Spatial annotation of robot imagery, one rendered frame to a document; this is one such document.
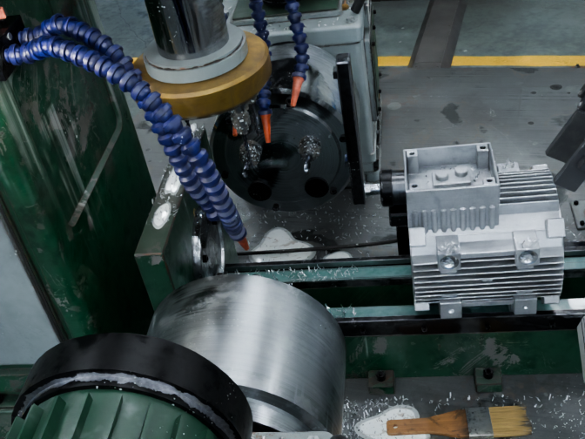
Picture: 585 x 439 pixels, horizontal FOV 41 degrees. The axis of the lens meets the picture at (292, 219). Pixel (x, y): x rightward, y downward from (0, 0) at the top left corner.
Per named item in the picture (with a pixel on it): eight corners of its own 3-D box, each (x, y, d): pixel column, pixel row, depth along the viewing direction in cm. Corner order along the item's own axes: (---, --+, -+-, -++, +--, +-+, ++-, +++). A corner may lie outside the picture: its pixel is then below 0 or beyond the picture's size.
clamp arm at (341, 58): (349, 205, 127) (331, 63, 111) (350, 194, 129) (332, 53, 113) (371, 205, 126) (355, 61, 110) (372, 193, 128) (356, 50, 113)
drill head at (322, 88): (218, 248, 136) (184, 124, 121) (250, 121, 168) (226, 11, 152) (362, 240, 132) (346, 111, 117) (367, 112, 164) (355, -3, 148)
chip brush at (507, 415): (387, 443, 114) (386, 440, 113) (386, 415, 118) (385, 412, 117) (534, 435, 111) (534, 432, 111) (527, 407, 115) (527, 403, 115)
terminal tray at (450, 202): (408, 236, 107) (406, 193, 102) (406, 189, 115) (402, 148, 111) (500, 229, 105) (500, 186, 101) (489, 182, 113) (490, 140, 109)
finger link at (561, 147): (578, 111, 95) (576, 108, 96) (545, 155, 99) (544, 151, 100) (599, 120, 96) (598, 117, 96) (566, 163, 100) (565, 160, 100)
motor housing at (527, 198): (416, 336, 113) (408, 234, 101) (410, 249, 128) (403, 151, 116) (561, 329, 110) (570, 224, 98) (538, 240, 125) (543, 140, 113)
